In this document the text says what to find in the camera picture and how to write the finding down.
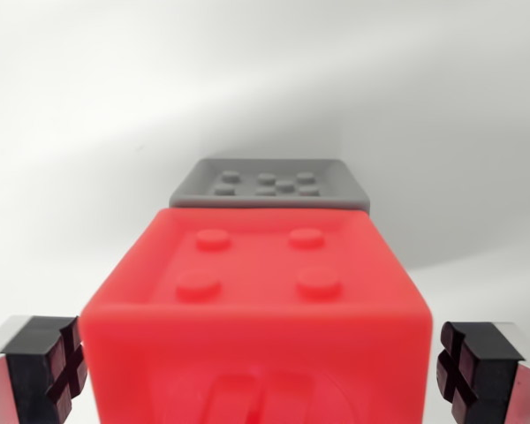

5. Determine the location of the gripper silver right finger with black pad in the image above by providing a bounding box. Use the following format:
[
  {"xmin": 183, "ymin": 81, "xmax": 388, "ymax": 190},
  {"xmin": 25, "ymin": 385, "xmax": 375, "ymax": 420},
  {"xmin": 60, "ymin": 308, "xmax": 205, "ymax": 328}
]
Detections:
[{"xmin": 435, "ymin": 321, "xmax": 530, "ymax": 424}]

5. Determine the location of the red studded cube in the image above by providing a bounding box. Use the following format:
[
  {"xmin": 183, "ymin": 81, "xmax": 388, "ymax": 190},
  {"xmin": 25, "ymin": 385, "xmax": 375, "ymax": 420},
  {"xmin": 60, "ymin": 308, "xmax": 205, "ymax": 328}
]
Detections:
[{"xmin": 79, "ymin": 207, "xmax": 435, "ymax": 424}]

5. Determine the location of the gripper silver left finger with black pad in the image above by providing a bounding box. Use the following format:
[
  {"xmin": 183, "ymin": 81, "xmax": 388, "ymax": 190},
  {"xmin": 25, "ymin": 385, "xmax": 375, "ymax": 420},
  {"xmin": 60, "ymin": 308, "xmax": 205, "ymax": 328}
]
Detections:
[{"xmin": 0, "ymin": 314, "xmax": 89, "ymax": 424}]

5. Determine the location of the grey studded cube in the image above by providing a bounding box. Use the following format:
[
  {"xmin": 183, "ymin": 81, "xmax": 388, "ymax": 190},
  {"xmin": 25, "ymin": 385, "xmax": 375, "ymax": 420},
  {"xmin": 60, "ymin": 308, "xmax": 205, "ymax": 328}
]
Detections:
[{"xmin": 168, "ymin": 157, "xmax": 372, "ymax": 216}]

